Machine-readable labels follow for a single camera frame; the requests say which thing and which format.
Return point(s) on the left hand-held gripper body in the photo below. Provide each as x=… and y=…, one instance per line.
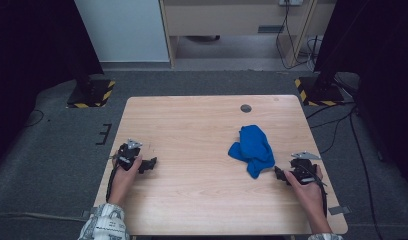
x=128, y=155

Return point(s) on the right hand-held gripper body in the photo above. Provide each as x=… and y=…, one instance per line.
x=303, y=171

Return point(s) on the blue cloth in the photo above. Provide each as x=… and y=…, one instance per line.
x=253, y=146

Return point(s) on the person's right hand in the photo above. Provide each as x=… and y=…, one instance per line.
x=308, y=196

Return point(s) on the person's left hand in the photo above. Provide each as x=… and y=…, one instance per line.
x=123, y=183

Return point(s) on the grey tape strip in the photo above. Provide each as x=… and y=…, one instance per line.
x=339, y=210
x=87, y=213

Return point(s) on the round grey table grommet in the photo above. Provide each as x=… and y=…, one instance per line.
x=246, y=108

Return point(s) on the black stand base striped edge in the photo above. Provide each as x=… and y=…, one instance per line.
x=92, y=95
x=320, y=93

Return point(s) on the white panel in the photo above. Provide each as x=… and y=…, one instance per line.
x=122, y=30

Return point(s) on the black curtain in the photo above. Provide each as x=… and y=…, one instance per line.
x=32, y=50
x=385, y=66

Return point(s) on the light wooden desk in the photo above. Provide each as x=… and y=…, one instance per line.
x=225, y=20

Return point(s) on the white power strip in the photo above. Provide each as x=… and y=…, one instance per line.
x=290, y=2

